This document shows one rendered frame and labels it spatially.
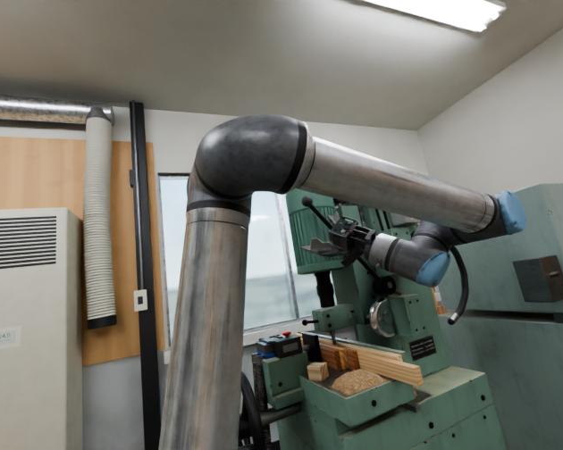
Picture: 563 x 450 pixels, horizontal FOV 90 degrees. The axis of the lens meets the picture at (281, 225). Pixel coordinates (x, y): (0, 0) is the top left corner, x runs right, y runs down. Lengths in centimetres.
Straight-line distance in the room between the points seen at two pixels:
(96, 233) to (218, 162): 174
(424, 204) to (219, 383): 44
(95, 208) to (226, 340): 180
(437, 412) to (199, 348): 77
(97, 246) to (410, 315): 178
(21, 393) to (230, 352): 169
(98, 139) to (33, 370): 141
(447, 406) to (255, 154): 91
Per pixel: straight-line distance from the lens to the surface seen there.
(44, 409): 206
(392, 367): 85
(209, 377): 45
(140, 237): 216
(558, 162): 306
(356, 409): 79
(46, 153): 257
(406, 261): 73
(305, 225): 96
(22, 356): 205
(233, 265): 46
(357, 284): 102
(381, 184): 49
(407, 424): 97
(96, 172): 226
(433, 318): 121
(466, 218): 65
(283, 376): 94
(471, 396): 116
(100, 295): 206
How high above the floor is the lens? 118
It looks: 12 degrees up
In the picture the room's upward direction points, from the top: 9 degrees counter-clockwise
